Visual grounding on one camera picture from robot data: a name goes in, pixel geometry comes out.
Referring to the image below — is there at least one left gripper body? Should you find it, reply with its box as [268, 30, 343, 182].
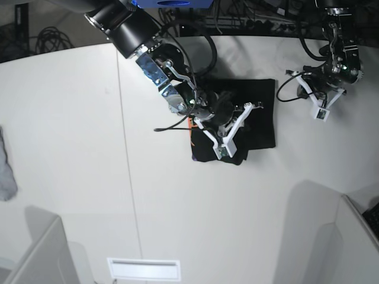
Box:
[307, 44, 364, 95]

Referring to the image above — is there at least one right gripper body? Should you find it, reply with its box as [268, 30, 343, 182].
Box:
[174, 88, 246, 133]

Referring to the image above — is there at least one black T-shirt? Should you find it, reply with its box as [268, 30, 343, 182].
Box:
[202, 79, 276, 152]

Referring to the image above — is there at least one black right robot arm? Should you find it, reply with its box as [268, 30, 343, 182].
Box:
[54, 1, 253, 160]

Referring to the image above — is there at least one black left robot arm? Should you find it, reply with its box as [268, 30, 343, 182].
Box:
[297, 1, 364, 95]

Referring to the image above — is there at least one blue box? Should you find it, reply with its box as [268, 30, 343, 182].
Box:
[133, 0, 214, 8]

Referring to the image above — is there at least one black keyboard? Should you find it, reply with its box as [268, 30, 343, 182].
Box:
[362, 204, 379, 240]

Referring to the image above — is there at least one white partition panel right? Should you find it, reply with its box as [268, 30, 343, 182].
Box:
[332, 195, 378, 283]

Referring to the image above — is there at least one white partition panel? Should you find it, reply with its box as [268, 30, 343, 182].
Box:
[1, 216, 81, 284]
[332, 195, 378, 283]

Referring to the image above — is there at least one grey cloth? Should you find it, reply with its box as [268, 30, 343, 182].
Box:
[1, 128, 18, 202]

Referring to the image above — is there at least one white partition panel left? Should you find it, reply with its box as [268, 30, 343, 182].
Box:
[1, 216, 81, 284]

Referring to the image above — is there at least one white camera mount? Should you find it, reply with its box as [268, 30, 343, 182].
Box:
[286, 70, 346, 122]
[194, 102, 264, 160]

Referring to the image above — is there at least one coiled black cable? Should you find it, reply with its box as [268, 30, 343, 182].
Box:
[34, 26, 74, 56]

